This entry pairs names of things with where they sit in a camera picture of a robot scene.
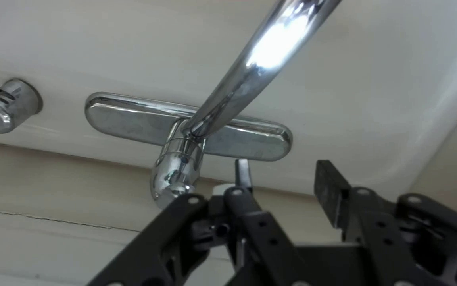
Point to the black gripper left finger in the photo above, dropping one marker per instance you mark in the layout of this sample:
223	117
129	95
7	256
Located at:
181	236

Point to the chrome sink faucet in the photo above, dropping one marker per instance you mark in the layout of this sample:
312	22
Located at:
186	132

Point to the chrome sink side knob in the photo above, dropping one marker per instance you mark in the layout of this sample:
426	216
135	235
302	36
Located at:
20	100

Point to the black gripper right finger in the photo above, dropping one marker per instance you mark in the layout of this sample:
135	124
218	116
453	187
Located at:
412	240

